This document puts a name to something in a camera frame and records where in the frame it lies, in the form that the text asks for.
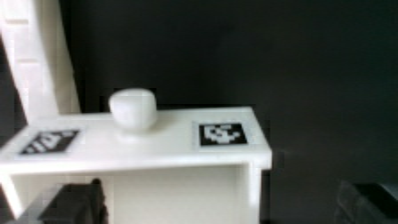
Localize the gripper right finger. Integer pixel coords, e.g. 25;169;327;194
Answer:
335;181;398;224

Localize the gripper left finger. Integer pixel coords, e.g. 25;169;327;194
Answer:
40;179;109;224

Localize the white drawer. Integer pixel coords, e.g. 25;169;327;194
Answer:
0;89;272;224

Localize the white drawer cabinet box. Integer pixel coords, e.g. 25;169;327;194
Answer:
0;0;80;123

